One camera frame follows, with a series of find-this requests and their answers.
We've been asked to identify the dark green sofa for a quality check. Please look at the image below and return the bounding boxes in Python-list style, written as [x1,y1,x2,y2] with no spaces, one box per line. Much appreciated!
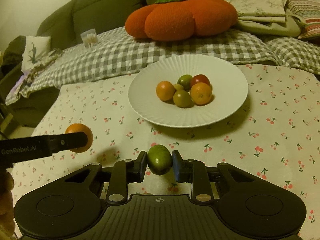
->
[0,0,311,128]

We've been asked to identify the white embroidered small pillow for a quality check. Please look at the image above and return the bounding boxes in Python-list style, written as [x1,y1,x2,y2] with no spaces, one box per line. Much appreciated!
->
[21,36,51,74]

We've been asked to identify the white ribbed plate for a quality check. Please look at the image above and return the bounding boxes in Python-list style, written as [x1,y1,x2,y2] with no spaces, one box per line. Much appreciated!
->
[127,54,249,129]

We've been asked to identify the large yellow-green tomato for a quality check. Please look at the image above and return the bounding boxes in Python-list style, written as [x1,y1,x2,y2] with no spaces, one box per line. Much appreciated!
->
[172,90,191,108]

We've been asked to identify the orange tangerine with stem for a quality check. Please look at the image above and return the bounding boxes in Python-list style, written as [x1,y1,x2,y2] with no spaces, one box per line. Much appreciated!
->
[65,123,93,153]

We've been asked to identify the cherry print tablecloth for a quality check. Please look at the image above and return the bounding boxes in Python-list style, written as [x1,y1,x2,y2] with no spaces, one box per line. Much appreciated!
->
[12,64,319,239]

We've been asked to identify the clear cotton swab box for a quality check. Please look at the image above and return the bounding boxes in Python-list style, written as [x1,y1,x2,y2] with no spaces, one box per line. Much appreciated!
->
[80,29,98,48]

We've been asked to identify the green lime fruit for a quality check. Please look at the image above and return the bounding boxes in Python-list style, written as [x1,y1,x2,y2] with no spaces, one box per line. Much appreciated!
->
[147,145,172,176]

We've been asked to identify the small orange tangerine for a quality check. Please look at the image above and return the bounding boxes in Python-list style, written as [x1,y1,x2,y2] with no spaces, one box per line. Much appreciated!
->
[190,82,212,106]

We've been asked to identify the striped patterned pillow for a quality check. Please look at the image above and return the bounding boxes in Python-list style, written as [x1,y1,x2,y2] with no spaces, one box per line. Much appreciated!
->
[287,0,319,40]

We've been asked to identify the red tomato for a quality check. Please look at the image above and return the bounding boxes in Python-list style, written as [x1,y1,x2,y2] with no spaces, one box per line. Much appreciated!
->
[190,74,210,87]

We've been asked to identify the orange pumpkin plush cushion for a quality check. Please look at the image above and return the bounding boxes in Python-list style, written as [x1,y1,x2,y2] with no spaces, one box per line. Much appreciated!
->
[125,0,238,42]

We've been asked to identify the green-red small tomato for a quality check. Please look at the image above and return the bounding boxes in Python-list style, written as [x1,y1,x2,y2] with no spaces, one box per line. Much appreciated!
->
[177,74,193,91]

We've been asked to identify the folded floral beige cloth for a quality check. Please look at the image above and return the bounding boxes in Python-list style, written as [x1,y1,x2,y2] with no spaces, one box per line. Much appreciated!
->
[224,0,306,37]

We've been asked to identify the grey checkered blanket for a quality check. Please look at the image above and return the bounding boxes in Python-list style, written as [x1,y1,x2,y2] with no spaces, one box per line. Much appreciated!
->
[5,27,319,105]

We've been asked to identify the small yellow-green round fruit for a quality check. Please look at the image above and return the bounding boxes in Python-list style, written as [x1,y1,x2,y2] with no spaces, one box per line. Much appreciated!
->
[174,84,184,91]

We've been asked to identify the floral purple cloth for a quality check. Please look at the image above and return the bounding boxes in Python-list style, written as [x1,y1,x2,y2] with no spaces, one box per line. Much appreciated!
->
[17,49,63,90]

